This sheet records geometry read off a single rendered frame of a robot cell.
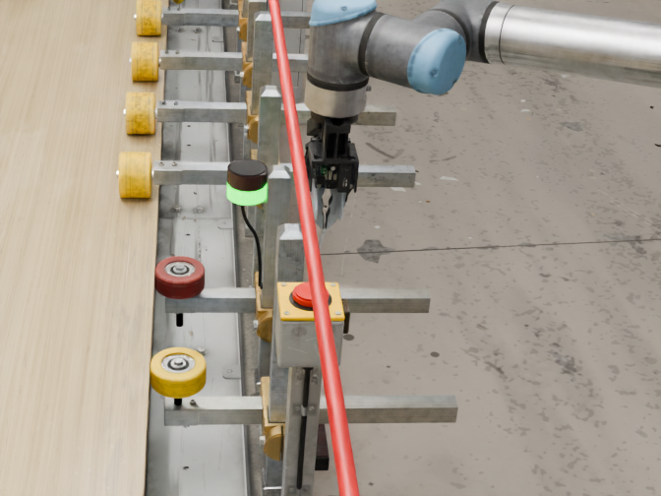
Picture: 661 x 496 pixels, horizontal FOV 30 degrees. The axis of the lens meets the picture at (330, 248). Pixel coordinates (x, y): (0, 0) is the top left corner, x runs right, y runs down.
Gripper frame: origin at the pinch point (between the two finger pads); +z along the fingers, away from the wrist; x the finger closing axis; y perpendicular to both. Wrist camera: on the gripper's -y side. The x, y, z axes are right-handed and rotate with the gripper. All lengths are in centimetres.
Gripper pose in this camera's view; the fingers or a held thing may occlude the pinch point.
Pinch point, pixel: (324, 218)
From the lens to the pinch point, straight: 192.9
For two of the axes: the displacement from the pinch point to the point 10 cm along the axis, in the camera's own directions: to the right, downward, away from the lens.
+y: 1.0, 5.2, -8.5
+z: -0.7, 8.5, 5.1
